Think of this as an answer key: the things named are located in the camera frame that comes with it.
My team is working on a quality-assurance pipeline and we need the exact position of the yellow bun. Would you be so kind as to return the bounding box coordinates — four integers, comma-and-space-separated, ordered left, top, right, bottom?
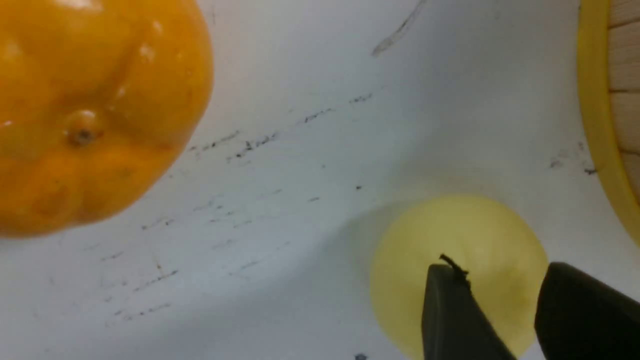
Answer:
370, 194, 549, 360

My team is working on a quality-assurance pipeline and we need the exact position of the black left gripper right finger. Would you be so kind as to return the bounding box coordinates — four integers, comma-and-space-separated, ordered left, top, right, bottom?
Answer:
534, 262, 640, 360

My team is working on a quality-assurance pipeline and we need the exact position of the orange toy tangerine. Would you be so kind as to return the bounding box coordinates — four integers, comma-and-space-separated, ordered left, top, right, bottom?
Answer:
0, 0, 214, 239

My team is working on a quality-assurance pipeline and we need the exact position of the bamboo steamer tray yellow rim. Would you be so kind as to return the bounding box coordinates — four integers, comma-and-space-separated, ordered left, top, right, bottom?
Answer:
576, 0, 639, 244

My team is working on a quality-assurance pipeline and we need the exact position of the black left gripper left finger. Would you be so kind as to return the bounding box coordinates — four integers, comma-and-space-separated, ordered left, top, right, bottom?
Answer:
422, 254, 516, 360

